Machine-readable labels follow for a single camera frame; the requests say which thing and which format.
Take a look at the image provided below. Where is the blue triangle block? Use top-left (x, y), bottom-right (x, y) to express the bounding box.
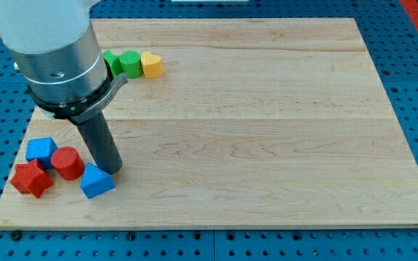
top-left (80, 162), bottom-right (115, 199)

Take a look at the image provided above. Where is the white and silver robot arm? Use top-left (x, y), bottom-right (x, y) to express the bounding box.
top-left (0, 0), bottom-right (127, 125)

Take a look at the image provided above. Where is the light wooden board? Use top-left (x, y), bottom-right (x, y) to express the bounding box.
top-left (0, 18), bottom-right (418, 231)

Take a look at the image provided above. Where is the yellow heart block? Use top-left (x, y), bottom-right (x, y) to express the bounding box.
top-left (141, 51), bottom-right (164, 79)

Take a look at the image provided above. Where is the green cylinder block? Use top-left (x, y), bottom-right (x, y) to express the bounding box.
top-left (119, 51), bottom-right (143, 79)

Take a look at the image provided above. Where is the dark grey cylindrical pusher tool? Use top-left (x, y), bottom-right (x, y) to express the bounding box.
top-left (75, 112), bottom-right (123, 175)

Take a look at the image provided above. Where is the green star block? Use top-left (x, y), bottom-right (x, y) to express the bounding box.
top-left (102, 50), bottom-right (123, 78)

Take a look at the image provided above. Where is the red cylinder block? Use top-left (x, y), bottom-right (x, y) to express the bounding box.
top-left (51, 146), bottom-right (86, 181)

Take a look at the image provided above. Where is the blue cube block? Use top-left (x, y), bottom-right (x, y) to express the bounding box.
top-left (25, 137), bottom-right (58, 170)

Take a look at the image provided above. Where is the red star block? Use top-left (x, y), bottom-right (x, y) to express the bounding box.
top-left (10, 159), bottom-right (54, 199)

